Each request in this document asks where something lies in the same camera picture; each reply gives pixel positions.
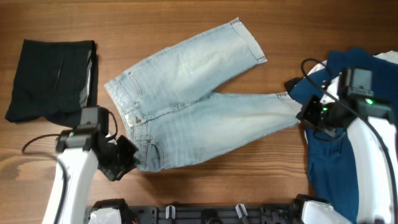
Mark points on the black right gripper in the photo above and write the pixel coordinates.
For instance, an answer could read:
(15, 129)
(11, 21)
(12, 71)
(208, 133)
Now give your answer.
(306, 114)

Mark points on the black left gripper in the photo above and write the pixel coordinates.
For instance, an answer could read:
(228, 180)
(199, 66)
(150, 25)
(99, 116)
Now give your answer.
(116, 171)

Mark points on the light blue denim shorts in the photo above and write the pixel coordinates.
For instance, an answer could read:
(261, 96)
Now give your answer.
(172, 112)

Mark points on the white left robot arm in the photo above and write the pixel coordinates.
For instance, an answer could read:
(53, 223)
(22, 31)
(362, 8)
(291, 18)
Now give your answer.
(80, 153)

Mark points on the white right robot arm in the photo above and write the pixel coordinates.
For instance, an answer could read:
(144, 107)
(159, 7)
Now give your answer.
(348, 109)

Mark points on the dark blue garment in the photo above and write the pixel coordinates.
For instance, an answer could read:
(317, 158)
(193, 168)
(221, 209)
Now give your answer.
(331, 164)

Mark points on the white garment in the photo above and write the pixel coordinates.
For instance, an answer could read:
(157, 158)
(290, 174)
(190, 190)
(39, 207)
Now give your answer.
(390, 56)

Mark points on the black folded garment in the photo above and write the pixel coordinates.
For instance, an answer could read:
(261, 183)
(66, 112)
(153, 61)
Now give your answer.
(54, 80)

